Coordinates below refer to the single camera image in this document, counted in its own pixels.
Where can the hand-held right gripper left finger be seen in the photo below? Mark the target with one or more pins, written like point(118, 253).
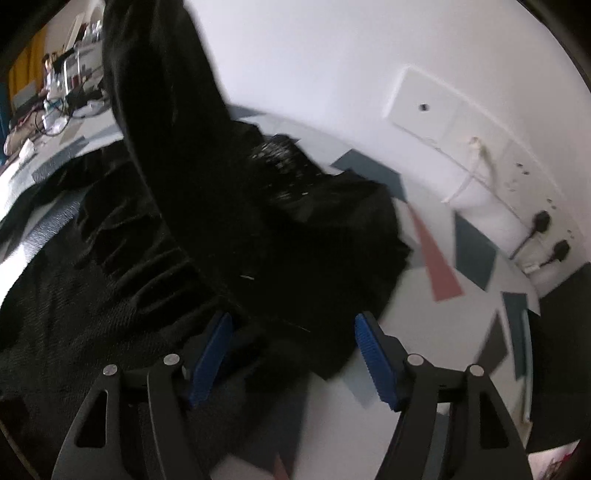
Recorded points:
point(210, 364)

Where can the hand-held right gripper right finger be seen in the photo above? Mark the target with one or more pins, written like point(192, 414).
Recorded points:
point(378, 364)

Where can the black lace-trimmed garment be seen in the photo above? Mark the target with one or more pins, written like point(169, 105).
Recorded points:
point(184, 138)

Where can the geometric patterned tablecloth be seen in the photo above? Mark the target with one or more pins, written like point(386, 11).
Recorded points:
point(443, 221)

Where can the small white connector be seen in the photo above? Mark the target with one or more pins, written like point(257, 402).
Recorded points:
point(532, 267)

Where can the black flat panel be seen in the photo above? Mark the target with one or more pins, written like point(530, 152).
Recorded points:
point(563, 360)

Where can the black power plug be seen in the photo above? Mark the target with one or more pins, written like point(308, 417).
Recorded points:
point(540, 221)
point(558, 251)

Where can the yellow curtain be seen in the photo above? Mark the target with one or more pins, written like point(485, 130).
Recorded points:
point(27, 60)

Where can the white wall outlet panel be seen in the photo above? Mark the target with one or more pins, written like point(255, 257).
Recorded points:
point(461, 120)

